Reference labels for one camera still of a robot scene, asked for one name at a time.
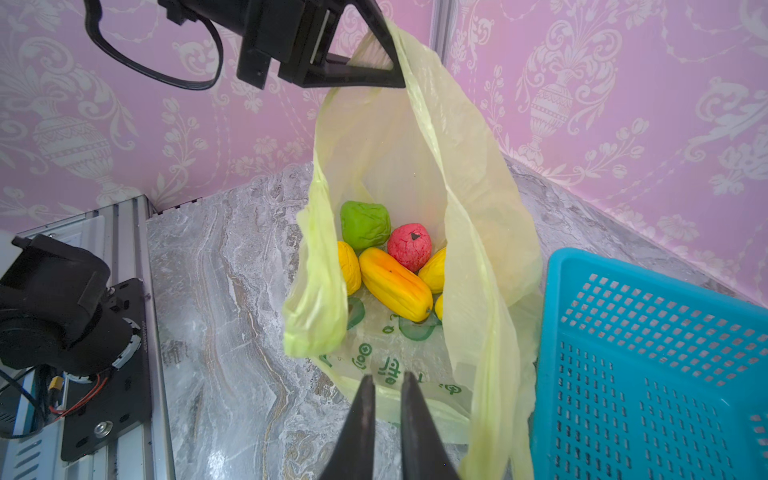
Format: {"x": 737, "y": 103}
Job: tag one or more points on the teal plastic basket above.
{"x": 642, "y": 376}

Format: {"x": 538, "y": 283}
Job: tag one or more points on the yellow plastic bag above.
{"x": 426, "y": 153}

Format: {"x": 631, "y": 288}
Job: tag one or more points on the yellow fruit right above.
{"x": 433, "y": 272}

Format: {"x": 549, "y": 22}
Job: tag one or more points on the pink red fruit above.
{"x": 411, "y": 246}

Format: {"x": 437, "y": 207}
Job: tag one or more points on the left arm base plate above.
{"x": 124, "y": 402}

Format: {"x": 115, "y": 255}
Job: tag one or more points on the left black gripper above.
{"x": 296, "y": 34}

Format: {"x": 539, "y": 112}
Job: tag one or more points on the yellow fruit left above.
{"x": 350, "y": 267}

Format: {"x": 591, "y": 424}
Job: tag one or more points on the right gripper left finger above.
{"x": 353, "y": 454}

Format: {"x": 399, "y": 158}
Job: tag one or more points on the green fruit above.
{"x": 364, "y": 225}

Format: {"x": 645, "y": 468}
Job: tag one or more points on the left corner aluminium post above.
{"x": 444, "y": 14}

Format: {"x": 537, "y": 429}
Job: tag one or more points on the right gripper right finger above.
{"x": 423, "y": 453}

